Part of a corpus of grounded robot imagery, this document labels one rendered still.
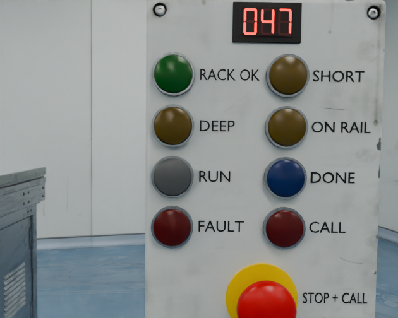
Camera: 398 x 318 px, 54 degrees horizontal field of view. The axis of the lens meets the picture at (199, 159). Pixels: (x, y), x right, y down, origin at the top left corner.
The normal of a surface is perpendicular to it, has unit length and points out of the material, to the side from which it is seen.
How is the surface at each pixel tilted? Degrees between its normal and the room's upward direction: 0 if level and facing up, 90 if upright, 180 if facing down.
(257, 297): 70
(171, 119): 87
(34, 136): 90
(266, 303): 85
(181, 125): 90
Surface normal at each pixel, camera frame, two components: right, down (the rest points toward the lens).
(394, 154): -0.97, 0.00
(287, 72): -0.03, 0.01
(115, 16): 0.25, 0.05
